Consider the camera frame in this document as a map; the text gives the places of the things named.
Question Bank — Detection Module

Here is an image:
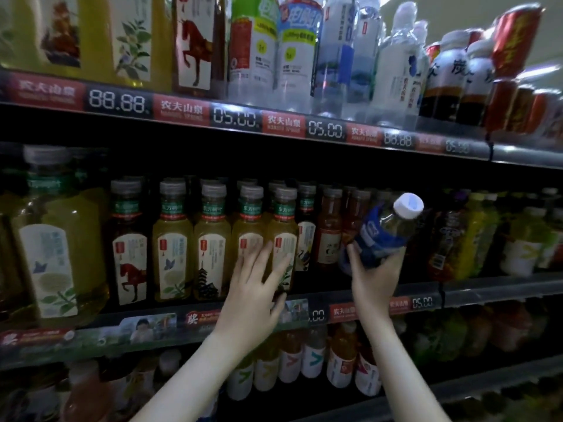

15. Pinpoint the person's left hand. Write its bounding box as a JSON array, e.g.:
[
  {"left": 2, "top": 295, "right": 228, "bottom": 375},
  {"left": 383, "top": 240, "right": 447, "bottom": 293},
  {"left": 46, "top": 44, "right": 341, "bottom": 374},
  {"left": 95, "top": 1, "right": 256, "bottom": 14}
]
[{"left": 213, "top": 241, "right": 293, "bottom": 361}]

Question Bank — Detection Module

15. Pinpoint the person's right hand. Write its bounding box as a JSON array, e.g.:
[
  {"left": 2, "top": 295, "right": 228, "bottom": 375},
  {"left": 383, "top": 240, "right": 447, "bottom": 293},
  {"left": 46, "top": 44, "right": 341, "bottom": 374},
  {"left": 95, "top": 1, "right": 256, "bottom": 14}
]
[{"left": 346, "top": 242, "right": 408, "bottom": 322}]

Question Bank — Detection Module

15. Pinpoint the blue label bottle white cap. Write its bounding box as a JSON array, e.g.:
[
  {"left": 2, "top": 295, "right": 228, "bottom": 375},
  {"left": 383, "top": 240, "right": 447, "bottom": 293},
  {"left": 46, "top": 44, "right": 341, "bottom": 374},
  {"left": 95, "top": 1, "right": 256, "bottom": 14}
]
[{"left": 338, "top": 192, "right": 425, "bottom": 277}]

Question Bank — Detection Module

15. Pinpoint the row of tea juice bottles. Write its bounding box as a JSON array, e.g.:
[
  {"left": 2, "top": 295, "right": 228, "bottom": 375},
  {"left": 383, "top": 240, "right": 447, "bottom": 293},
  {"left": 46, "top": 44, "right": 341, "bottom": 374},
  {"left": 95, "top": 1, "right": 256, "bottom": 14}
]
[{"left": 0, "top": 298, "right": 563, "bottom": 422}]

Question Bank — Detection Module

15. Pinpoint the brown tea bottle horse label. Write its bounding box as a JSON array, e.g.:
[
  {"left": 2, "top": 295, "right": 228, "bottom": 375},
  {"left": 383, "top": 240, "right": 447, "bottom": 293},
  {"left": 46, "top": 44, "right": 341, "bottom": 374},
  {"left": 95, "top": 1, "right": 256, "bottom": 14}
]
[
  {"left": 171, "top": 0, "right": 228, "bottom": 98},
  {"left": 107, "top": 179, "right": 150, "bottom": 309}
]

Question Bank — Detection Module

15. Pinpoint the black label coffee bottle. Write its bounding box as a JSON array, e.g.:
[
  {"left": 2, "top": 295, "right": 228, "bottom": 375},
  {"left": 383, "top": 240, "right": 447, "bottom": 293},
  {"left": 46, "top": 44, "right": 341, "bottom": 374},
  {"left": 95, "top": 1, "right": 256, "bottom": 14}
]
[
  {"left": 419, "top": 29, "right": 470, "bottom": 122},
  {"left": 455, "top": 39, "right": 497, "bottom": 127}
]

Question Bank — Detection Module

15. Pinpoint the row of clear water bottles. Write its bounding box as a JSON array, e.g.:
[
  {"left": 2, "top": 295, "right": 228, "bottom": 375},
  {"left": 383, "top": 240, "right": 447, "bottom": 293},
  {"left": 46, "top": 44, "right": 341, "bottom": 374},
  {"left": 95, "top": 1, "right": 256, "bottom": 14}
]
[{"left": 226, "top": 0, "right": 430, "bottom": 130}]

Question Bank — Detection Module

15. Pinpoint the row of yellow tea bottles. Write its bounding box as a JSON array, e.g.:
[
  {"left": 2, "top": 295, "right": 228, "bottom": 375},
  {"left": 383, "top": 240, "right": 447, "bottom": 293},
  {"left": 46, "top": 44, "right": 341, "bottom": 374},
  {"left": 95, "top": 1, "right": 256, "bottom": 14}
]
[{"left": 0, "top": 0, "right": 173, "bottom": 93}]

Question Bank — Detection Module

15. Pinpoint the person's right forearm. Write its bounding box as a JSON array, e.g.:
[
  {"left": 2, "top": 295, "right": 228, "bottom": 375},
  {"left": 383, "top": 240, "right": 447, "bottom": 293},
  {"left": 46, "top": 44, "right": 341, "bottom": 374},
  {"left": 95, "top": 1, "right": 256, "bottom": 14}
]
[{"left": 360, "top": 309, "right": 454, "bottom": 422}]

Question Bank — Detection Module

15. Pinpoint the person's left forearm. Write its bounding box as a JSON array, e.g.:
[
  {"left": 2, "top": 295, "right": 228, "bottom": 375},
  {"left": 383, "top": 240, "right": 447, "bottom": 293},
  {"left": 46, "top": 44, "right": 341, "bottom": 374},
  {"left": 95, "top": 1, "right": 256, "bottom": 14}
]
[{"left": 130, "top": 333, "right": 252, "bottom": 422}]

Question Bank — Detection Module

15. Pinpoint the green pictured price label strip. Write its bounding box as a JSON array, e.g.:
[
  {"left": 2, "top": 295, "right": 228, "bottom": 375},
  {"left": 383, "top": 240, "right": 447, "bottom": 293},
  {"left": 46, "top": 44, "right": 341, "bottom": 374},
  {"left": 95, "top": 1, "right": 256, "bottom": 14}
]
[{"left": 0, "top": 283, "right": 443, "bottom": 370}]

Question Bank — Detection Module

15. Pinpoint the red black price label strip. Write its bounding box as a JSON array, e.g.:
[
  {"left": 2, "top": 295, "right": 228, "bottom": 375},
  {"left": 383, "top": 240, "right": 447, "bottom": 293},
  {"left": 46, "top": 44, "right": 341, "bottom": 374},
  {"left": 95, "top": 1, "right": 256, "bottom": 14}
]
[{"left": 0, "top": 70, "right": 491, "bottom": 159}]

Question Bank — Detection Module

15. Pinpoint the stack of red drink cans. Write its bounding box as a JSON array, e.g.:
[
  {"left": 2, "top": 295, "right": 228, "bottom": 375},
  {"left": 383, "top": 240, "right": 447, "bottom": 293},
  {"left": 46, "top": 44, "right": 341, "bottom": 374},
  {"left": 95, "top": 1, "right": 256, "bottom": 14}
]
[{"left": 424, "top": 2, "right": 563, "bottom": 141}]

